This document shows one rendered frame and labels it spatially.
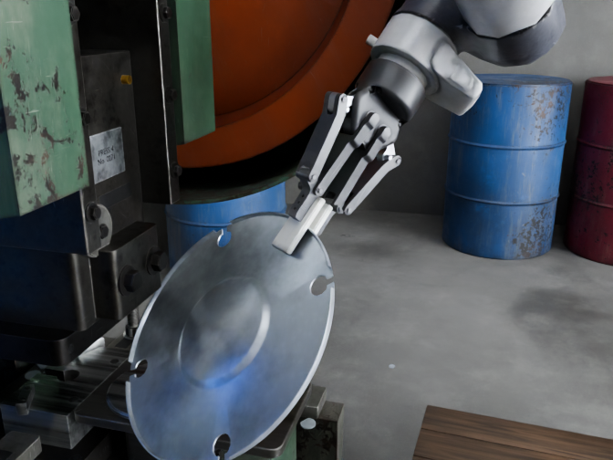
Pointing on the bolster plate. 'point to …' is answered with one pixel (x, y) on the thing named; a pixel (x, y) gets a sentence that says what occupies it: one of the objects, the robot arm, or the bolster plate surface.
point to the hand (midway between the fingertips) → (302, 226)
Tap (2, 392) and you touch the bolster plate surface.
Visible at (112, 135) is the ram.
